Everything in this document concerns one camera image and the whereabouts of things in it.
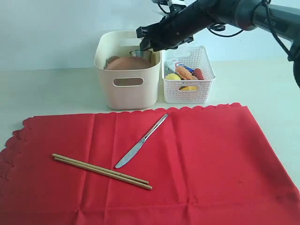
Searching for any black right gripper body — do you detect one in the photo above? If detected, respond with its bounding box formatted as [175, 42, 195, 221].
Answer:
[150, 4, 216, 51]

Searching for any stainless steel cup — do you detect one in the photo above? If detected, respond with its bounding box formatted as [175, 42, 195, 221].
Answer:
[129, 50, 152, 62]

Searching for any brown round plate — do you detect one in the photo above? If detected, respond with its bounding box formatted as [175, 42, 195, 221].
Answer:
[105, 57, 151, 87]

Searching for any blue white milk carton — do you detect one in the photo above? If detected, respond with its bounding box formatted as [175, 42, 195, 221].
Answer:
[165, 59, 194, 74]

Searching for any yellow lemon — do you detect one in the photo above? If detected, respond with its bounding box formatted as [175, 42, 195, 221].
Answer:
[165, 73, 181, 81]

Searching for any fried chicken nugget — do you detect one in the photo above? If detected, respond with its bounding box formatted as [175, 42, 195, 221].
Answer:
[175, 66, 198, 80]

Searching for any red sausage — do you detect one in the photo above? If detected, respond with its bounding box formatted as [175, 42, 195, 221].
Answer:
[193, 68, 204, 80]

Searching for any yellow cheese wedge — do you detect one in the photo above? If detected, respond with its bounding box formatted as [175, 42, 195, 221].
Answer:
[179, 86, 197, 91]

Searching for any wooden chopstick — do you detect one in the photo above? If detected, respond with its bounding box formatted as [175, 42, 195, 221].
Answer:
[52, 153, 149, 184]
[54, 157, 152, 190]

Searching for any dark wooden spoon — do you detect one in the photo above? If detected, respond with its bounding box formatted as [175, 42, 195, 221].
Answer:
[105, 55, 120, 68]

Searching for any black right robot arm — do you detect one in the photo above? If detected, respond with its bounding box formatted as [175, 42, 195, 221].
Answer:
[136, 0, 300, 83]

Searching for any cream plastic bin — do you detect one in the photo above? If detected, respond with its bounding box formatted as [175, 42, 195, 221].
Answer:
[94, 30, 162, 110]

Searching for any white perforated plastic basket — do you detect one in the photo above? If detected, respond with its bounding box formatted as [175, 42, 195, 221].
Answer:
[161, 45, 216, 104]

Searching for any steel table knife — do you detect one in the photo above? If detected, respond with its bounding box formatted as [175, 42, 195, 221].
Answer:
[115, 113, 168, 169]

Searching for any red scalloped table cloth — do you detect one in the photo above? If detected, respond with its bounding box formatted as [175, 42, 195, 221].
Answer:
[0, 103, 300, 225]

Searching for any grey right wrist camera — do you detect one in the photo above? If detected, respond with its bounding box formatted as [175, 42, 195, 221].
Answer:
[152, 0, 187, 9]

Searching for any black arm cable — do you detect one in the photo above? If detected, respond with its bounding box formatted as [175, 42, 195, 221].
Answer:
[207, 0, 293, 61]

